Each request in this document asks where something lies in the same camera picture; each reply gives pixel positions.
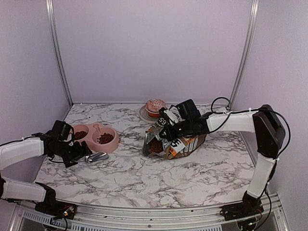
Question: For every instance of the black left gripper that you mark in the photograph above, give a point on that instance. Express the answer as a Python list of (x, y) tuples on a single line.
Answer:
[(79, 153)]

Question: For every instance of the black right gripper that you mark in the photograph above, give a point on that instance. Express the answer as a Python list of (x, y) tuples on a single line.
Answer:
[(171, 136)]

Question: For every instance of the silver metal scoop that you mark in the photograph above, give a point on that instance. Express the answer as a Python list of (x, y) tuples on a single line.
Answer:
[(96, 158)]

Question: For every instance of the pink double pet feeder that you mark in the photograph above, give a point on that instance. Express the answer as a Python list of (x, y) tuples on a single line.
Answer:
[(93, 137)]

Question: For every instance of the white brown pet food bag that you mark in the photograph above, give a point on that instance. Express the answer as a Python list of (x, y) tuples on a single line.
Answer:
[(177, 148)]

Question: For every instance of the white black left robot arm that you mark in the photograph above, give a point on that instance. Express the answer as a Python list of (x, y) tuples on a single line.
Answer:
[(59, 141)]

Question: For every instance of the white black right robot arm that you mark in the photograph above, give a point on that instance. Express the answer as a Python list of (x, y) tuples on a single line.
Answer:
[(269, 127)]

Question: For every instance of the brown kibble in feeder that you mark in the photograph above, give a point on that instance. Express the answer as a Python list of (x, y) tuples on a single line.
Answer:
[(102, 139)]

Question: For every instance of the red patterned ceramic bowl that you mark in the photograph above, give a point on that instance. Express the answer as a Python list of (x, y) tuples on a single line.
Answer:
[(153, 106)]

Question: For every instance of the white tape roll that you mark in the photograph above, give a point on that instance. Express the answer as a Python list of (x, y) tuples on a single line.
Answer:
[(143, 114)]

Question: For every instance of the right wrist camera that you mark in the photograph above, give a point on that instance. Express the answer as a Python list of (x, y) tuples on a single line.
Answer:
[(169, 116)]

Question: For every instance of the aluminium front frame rail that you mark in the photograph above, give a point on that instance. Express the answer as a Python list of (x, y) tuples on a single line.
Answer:
[(106, 218)]

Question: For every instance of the right aluminium frame post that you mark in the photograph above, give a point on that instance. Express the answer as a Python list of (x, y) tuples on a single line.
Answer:
[(252, 21)]

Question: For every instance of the aluminium frame post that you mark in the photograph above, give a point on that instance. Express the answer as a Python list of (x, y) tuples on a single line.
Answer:
[(252, 21), (57, 51)]

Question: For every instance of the left aluminium frame post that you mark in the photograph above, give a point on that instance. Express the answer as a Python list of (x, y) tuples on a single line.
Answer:
[(57, 51)]

